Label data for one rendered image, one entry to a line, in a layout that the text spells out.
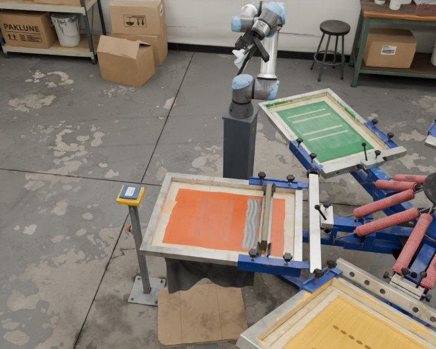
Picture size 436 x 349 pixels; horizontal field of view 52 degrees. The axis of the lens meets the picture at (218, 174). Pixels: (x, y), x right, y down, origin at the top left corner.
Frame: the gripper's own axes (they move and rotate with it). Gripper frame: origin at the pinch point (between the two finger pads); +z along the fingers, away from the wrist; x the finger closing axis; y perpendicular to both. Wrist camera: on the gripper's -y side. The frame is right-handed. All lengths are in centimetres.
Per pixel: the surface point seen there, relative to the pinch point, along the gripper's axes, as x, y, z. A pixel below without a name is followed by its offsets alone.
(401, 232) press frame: -40, -106, 15
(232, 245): -34, -40, 68
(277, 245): -36, -59, 55
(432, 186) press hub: -20, -102, -7
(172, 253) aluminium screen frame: -23, -19, 87
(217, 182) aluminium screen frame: -59, -12, 44
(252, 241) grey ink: -36, -47, 60
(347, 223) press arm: -38, -82, 26
